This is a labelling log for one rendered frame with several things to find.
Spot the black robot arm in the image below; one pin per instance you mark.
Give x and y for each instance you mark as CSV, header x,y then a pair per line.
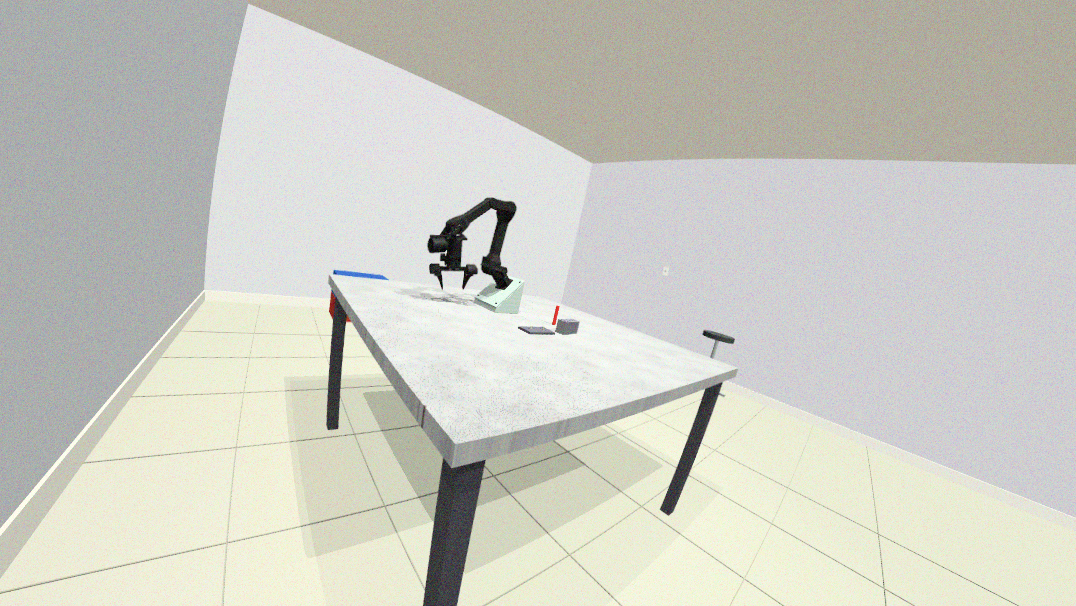
x,y
491,264

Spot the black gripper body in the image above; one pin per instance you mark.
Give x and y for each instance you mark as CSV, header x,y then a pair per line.
x,y
453,265

